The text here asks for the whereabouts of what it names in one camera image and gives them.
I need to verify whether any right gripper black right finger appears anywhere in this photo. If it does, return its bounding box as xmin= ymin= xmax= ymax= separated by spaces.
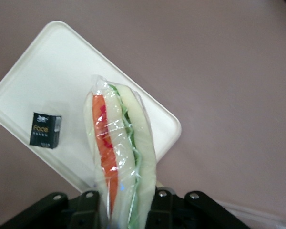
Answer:
xmin=146 ymin=187 xmax=252 ymax=229

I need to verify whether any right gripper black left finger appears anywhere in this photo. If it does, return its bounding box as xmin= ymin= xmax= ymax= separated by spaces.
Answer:
xmin=0 ymin=189 xmax=101 ymax=229

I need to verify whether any plastic-wrapped triangle sandwich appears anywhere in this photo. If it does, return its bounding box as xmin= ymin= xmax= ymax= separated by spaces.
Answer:
xmin=82 ymin=74 xmax=158 ymax=229

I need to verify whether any beige rectangular tray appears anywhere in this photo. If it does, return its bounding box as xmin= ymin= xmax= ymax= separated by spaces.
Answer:
xmin=0 ymin=21 xmax=183 ymax=193

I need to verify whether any black tissue pack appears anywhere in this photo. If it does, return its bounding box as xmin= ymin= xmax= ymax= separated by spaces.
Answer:
xmin=29 ymin=112 xmax=62 ymax=149

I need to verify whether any clear acrylic tiered display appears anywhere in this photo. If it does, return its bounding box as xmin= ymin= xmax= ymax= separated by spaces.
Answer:
xmin=214 ymin=199 xmax=286 ymax=229

